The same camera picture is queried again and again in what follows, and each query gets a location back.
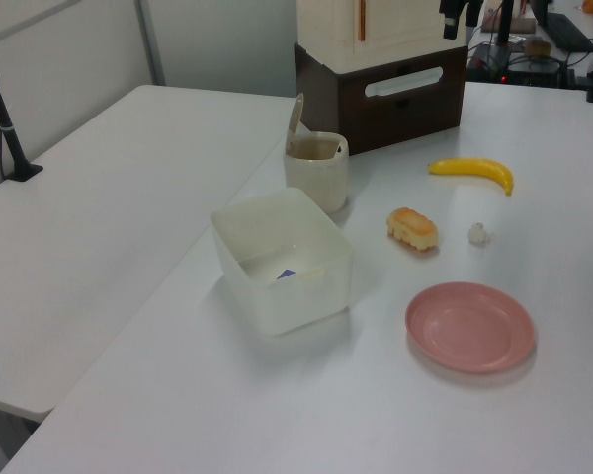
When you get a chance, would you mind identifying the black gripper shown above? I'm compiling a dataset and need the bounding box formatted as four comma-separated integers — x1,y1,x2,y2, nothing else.
439,0,480,40

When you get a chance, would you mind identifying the white paper ball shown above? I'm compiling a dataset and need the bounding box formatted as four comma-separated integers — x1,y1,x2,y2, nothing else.
467,222,493,248

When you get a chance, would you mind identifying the beige trash can with lid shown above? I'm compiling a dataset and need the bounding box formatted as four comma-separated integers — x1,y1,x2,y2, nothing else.
282,92,351,215

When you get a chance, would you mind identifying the black electronics base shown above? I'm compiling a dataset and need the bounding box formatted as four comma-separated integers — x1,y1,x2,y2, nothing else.
466,41,577,88

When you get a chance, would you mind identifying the black keyboard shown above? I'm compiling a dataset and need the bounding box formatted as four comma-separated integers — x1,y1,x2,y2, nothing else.
532,0,593,53

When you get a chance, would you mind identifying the dark brown drawer box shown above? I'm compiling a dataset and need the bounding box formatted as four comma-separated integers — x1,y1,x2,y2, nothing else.
293,41,468,157

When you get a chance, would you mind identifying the yellow banana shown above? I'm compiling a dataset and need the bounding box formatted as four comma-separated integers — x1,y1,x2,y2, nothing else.
427,156,515,197

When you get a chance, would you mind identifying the toy bread loaf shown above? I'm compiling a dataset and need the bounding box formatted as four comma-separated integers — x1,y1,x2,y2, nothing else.
385,206,440,255

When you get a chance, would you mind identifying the pink plate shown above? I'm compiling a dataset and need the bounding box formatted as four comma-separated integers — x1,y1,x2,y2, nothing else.
404,280,536,375

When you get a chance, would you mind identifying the white plastic container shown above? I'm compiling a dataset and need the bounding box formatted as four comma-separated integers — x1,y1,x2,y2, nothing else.
210,187,355,338

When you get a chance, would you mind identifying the cream storage box with handles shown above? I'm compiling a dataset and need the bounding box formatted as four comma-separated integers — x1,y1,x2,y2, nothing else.
296,0,471,71

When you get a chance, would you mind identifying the black camera stand pole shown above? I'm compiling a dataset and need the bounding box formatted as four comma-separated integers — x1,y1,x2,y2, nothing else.
0,36,44,184

